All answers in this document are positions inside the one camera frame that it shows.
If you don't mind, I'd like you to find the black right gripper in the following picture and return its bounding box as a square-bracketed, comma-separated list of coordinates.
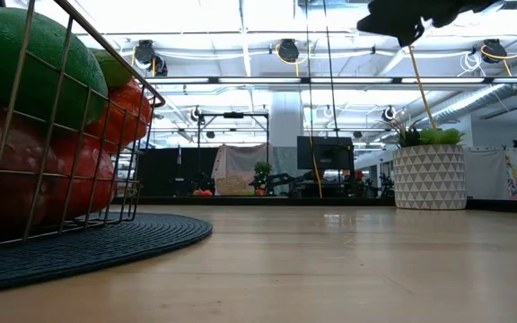
[355, 0, 504, 48]

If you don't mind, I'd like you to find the small green lime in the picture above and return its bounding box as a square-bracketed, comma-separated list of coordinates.
[90, 48, 135, 89]

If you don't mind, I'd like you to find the red pomegranate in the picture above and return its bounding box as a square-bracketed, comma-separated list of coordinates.
[45, 133, 118, 222]

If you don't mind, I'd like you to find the large green lime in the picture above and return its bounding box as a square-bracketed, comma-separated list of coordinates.
[0, 5, 110, 131]

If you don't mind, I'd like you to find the dark red apple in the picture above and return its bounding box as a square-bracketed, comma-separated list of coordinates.
[0, 96, 65, 246]

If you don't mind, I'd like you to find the succulent in white patterned pot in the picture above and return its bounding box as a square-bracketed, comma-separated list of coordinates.
[386, 111, 469, 211]

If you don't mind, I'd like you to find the white sheet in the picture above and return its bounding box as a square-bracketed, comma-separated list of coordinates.
[464, 145, 517, 201]

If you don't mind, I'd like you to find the small green potted plant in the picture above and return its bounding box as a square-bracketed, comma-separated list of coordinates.
[252, 161, 274, 197]

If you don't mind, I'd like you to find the white draped cloth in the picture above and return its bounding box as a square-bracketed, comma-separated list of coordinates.
[211, 143, 274, 197]

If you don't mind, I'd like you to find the round dark blue placemat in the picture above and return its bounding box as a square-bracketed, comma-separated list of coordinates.
[0, 212, 214, 297]

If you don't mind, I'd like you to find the yellow hanging cable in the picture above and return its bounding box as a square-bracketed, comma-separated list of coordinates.
[407, 44, 439, 131]

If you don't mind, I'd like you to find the black hanging cable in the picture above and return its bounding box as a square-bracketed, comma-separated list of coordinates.
[302, 0, 325, 199]
[322, 0, 341, 139]

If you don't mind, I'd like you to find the silver ventilation duct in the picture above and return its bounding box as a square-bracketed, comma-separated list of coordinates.
[408, 53, 517, 131]

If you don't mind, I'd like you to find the black partition wall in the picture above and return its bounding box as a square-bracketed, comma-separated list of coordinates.
[137, 146, 220, 197]

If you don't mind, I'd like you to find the gold rimmed wire basket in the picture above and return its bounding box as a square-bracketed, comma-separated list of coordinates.
[0, 0, 167, 253]

